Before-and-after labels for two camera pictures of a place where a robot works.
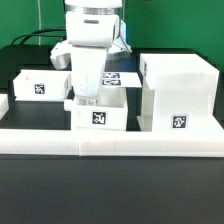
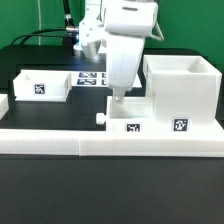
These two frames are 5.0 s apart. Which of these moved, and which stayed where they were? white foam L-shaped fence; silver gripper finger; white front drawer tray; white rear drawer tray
Moved: white front drawer tray; silver gripper finger
Stayed: white rear drawer tray; white foam L-shaped fence
